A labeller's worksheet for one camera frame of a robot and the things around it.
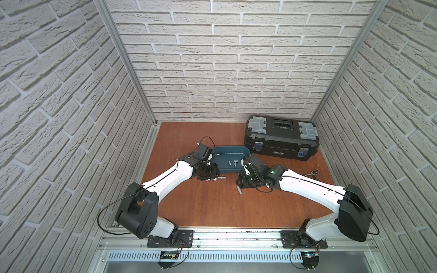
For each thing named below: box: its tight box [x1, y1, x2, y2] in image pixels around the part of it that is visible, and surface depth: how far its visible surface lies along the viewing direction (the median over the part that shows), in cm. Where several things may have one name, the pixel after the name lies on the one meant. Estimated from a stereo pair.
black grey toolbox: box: [243, 114, 320, 161], surface depth 94 cm
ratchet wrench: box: [304, 168, 320, 180], surface depth 97 cm
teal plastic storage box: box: [211, 145, 251, 174], surface depth 100 cm
